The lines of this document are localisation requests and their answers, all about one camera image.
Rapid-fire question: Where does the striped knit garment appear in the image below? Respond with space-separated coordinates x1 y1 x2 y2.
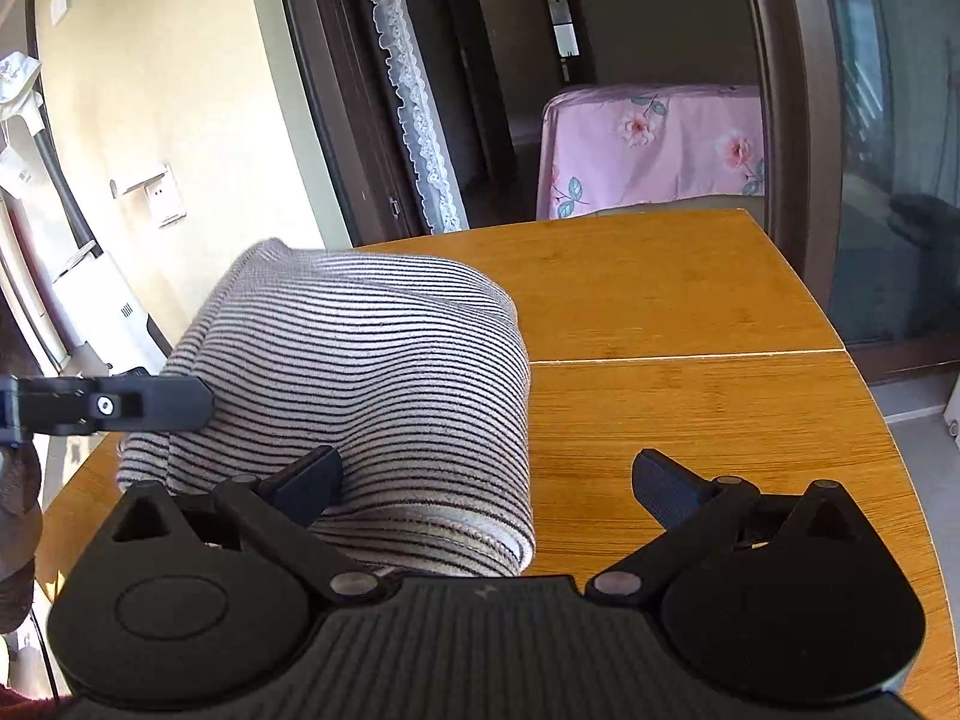
117 239 535 577

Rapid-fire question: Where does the dark brown door frame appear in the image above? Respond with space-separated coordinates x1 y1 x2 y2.
281 0 841 298

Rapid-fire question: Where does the gloved left hand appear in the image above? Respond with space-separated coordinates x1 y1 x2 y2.
0 442 43 634

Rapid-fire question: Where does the pink floral bed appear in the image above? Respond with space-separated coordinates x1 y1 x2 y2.
537 85 766 220

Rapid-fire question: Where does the white lace curtain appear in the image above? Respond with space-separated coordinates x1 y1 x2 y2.
370 0 470 234

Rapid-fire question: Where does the white wall socket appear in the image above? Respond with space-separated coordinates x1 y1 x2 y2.
109 163 189 229

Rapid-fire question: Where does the white wall switch plate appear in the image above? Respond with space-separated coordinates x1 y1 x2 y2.
49 0 70 26

